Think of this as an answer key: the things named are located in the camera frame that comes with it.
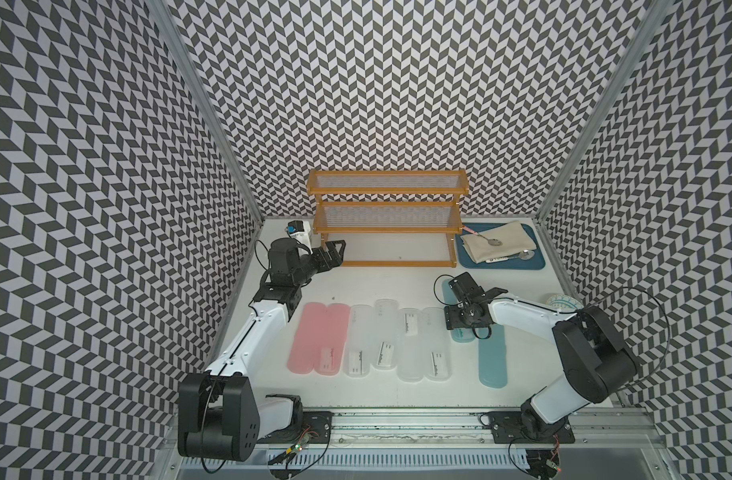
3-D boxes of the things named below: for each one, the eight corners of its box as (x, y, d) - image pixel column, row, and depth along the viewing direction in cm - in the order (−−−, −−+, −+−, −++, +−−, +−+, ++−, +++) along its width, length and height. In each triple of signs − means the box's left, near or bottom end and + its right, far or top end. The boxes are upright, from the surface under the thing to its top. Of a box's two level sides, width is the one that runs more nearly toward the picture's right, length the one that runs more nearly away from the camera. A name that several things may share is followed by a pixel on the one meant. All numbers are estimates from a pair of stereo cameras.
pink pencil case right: (315, 374, 83) (313, 372, 81) (329, 305, 97) (328, 302, 95) (341, 376, 83) (340, 374, 81) (351, 307, 96) (351, 304, 95)
